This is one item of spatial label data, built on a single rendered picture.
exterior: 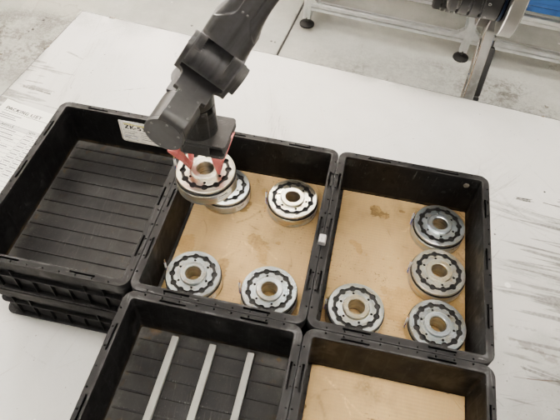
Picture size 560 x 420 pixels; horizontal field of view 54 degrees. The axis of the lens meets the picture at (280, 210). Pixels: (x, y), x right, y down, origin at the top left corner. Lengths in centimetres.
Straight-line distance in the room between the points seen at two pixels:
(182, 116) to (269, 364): 46
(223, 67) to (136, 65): 100
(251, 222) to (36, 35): 227
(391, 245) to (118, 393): 58
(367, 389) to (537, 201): 73
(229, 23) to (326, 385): 60
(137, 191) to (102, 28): 81
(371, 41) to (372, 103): 149
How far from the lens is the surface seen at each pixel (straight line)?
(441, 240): 113
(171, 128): 74
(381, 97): 163
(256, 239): 110
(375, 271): 109
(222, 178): 93
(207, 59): 73
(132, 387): 99
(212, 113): 83
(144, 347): 101
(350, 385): 98
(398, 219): 117
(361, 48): 302
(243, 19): 70
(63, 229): 118
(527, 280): 135
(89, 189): 123
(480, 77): 184
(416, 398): 99
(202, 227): 112
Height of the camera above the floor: 174
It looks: 52 degrees down
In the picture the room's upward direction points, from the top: 4 degrees clockwise
